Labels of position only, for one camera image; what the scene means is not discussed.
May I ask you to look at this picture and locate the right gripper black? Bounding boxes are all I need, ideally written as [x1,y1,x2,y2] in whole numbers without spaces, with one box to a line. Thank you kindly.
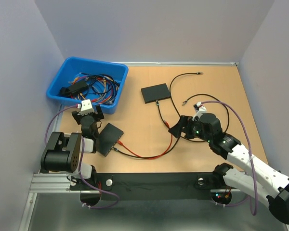
[167,115,212,143]

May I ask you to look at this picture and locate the red ethernet cable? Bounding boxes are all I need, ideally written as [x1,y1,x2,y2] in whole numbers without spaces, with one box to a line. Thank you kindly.
[117,119,173,159]

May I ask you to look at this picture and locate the black network switch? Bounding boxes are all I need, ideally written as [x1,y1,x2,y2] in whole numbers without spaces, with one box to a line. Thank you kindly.
[96,123,124,157]
[141,83,171,103]

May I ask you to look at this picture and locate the blue plastic bin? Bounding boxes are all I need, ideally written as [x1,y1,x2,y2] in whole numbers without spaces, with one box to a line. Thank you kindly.
[46,57,129,114]

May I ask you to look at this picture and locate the long black cable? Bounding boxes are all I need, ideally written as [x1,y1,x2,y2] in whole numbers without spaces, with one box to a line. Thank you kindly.
[112,71,204,159]

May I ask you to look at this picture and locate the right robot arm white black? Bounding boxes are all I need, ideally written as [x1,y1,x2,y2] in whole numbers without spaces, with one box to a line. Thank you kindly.
[169,113,289,225]

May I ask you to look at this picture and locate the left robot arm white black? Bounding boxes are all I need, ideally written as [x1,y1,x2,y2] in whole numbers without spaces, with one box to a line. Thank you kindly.
[40,101,104,190]

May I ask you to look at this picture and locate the black base mat strip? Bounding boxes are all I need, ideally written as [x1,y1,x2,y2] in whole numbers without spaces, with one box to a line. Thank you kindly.
[69,172,241,202]

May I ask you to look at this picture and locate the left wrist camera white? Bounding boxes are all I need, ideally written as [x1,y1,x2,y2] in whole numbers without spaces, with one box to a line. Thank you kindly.
[78,99,95,116]

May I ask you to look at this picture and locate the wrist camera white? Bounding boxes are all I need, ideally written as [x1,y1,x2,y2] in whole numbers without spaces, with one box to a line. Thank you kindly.
[78,99,95,116]
[192,102,207,121]

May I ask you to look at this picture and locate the tangled cables in bin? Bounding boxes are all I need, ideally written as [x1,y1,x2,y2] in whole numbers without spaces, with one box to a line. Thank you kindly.
[59,72,122,105]

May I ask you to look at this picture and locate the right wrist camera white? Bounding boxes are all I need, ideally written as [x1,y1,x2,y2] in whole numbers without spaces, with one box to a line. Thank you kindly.
[192,102,207,121]

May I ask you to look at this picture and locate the aluminium frame rail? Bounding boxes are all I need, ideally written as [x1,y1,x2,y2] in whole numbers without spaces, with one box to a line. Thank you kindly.
[19,103,289,231]

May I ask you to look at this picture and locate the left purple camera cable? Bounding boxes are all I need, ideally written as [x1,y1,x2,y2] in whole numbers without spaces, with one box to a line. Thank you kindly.
[45,103,120,209]

